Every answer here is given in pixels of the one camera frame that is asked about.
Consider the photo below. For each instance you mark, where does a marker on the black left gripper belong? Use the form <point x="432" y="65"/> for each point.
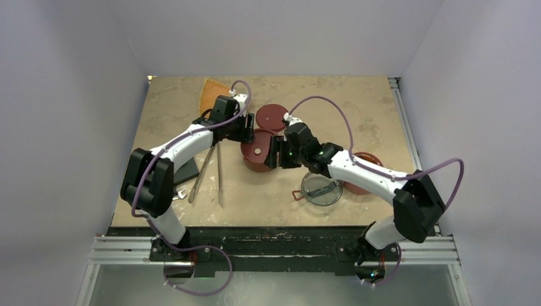
<point x="245" y="134"/>

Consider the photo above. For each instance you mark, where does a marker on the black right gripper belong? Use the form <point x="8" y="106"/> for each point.
<point x="271" y="159"/>

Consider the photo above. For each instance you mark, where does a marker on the dark red steel lunch pot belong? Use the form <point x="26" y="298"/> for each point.
<point x="256" y="167"/>

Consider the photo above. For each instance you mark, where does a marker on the glass lid with red clasp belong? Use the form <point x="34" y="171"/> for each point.
<point x="319" y="190"/>

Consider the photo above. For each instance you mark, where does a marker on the steel food tongs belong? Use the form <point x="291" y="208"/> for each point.
<point x="209" y="184"/>

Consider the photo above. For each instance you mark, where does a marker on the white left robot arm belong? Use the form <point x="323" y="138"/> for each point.
<point x="149" y="178"/>

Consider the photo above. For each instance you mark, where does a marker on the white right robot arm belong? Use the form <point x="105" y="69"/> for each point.
<point x="417" y="205"/>

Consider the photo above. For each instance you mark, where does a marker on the woven bamboo basket tray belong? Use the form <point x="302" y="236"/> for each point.
<point x="210" y="91"/>

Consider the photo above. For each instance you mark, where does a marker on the dark red round lid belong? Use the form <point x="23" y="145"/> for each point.
<point x="271" y="117"/>

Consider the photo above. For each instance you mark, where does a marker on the steel wrench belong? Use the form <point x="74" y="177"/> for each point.
<point x="180" y="195"/>

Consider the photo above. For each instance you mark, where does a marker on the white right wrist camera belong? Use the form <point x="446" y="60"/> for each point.
<point x="289" y="119"/>

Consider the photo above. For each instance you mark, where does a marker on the black network switch box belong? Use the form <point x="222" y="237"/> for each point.
<point x="186" y="172"/>

